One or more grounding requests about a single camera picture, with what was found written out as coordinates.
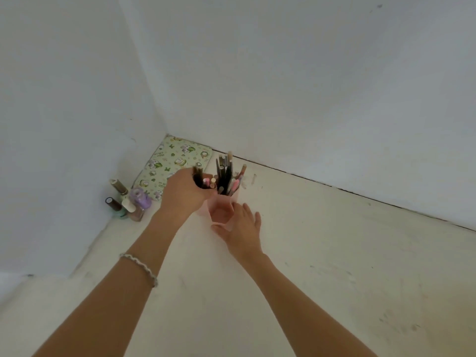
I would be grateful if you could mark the person's left fingers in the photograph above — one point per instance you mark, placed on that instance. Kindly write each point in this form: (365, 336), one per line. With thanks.
(202, 194)

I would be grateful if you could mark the person's left forearm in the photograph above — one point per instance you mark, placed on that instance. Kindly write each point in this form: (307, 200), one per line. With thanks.
(119, 286)

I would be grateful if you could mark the person's right thumb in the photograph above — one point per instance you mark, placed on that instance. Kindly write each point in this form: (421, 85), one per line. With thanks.
(220, 230)

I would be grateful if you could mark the pink nail polish bottle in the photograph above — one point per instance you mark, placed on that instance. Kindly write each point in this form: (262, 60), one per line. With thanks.
(137, 214)

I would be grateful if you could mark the pink pen holder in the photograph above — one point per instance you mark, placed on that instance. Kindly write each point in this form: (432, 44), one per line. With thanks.
(221, 211)

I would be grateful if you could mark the person's right hand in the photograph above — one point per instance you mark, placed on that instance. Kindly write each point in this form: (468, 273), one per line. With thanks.
(243, 234)

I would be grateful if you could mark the lilac nail polish bottle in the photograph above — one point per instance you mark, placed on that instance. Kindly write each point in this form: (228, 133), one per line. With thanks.
(140, 198)

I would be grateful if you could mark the person's right forearm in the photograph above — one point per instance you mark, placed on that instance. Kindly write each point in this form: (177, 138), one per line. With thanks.
(293, 312)

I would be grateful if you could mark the bunch of pens in holder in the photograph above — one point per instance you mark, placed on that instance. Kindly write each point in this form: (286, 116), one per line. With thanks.
(226, 174)

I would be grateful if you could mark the dark-capped teal nail polish bottle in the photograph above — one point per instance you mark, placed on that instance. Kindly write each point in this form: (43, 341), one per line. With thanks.
(113, 206)

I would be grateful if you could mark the brown-capped clear nail polish bottle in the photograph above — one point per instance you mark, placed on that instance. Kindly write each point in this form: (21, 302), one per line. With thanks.
(119, 186)

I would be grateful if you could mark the person's left hand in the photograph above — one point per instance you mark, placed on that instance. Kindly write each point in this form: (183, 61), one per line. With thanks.
(182, 197)

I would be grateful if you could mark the green patterned pencil case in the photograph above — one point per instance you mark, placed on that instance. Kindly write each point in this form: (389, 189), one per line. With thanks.
(174, 161)

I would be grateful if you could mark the white-capped nail polish bottle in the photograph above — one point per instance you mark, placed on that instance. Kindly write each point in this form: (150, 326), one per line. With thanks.
(128, 205)

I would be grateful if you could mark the bunch of pencils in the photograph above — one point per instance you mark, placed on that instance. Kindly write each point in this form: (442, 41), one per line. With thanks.
(205, 180)

